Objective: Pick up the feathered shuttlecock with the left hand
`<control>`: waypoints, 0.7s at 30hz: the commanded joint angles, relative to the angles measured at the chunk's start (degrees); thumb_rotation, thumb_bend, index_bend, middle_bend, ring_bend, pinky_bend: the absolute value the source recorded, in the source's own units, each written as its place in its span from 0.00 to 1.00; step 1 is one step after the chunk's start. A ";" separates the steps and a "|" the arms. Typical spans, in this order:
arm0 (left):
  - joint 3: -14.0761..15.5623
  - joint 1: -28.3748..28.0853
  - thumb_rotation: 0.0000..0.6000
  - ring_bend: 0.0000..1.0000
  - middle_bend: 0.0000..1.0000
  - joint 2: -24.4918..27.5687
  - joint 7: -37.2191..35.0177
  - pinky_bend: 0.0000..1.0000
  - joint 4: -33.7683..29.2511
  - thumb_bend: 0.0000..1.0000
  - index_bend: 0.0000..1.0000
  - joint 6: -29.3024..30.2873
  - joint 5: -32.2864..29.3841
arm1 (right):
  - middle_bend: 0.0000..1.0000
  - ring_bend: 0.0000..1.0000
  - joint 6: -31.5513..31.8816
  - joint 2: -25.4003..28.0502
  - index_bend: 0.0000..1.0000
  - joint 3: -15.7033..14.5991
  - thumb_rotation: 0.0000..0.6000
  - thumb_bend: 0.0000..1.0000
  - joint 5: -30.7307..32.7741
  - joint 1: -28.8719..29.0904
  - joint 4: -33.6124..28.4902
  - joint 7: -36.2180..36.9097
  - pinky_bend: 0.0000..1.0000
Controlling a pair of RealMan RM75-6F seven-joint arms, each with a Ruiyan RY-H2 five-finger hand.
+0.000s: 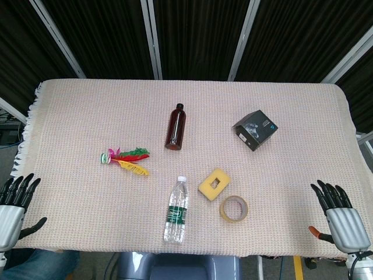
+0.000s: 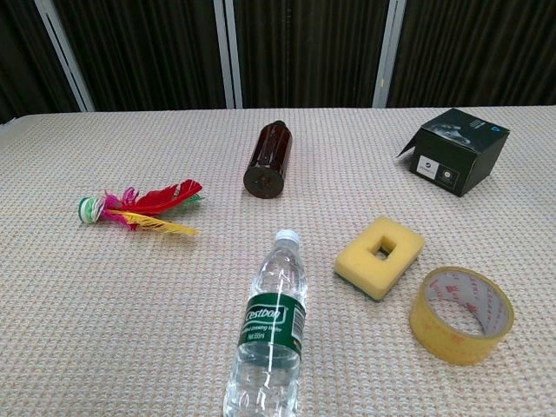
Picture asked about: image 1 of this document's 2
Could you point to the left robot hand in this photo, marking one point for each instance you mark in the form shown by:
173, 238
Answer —
10, 214

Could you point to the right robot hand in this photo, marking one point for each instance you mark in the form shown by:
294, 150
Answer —
344, 221

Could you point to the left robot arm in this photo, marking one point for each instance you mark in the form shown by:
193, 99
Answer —
2, 258

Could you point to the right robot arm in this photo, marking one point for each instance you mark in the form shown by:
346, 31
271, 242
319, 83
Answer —
361, 266

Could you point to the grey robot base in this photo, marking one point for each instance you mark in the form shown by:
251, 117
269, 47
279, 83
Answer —
175, 266

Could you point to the colourful feather shuttlecock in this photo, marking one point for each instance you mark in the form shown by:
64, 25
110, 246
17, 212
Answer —
125, 160

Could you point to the blue fabric object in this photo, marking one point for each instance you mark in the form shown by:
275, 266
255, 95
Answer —
38, 265

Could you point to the yellow tape roll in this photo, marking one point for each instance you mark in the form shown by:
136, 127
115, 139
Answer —
233, 209

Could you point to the black cardboard product box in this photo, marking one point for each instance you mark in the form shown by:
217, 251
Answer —
254, 129

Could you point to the yellow sponge with rectangular hole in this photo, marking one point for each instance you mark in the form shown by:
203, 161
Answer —
214, 184

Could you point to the clear water bottle green label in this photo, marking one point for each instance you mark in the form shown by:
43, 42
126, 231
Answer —
176, 210

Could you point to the beige woven tablecloth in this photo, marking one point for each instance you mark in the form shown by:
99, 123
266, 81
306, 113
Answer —
186, 163

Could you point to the brown amber plastic bottle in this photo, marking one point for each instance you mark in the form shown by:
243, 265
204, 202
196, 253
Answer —
175, 127

